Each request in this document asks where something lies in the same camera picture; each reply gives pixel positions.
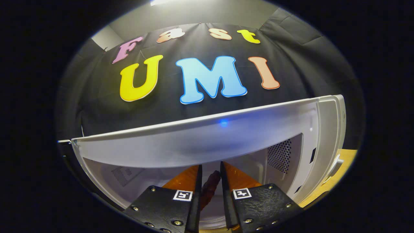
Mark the brown fried meat piece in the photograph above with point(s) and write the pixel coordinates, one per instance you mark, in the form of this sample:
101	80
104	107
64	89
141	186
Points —
210	187

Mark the white toaster oven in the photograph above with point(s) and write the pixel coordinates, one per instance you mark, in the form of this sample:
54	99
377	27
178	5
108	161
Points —
194	142

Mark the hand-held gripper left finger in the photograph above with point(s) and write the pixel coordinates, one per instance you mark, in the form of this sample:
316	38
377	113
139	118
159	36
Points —
196	207

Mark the black backdrop cloth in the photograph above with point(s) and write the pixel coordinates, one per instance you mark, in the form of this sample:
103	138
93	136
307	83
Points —
291	64

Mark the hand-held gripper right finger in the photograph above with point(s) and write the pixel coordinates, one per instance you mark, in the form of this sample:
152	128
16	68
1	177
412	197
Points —
226	200

